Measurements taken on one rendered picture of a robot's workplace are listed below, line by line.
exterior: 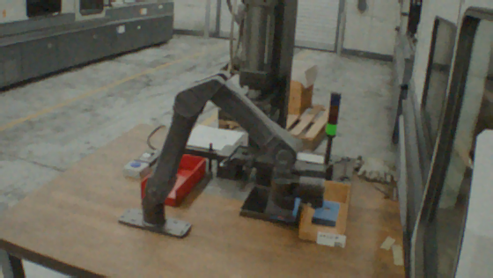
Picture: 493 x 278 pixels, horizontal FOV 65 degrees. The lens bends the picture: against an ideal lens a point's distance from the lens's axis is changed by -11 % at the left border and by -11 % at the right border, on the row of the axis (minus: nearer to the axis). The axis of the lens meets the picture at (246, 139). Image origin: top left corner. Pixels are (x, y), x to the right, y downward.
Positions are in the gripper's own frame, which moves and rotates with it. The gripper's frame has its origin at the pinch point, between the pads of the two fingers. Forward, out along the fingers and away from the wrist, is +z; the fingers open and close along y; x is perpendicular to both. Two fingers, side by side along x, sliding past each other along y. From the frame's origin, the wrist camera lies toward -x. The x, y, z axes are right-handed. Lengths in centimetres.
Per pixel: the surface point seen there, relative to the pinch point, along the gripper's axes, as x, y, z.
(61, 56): 414, 370, 289
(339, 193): -15.6, 16.7, 9.5
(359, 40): -61, 794, 515
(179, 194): 30.7, 1.7, 1.9
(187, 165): 36.4, 20.9, 14.4
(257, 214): 7.0, 0.9, 3.2
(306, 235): -7.8, -5.3, -0.8
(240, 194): 14.8, 11.1, 11.0
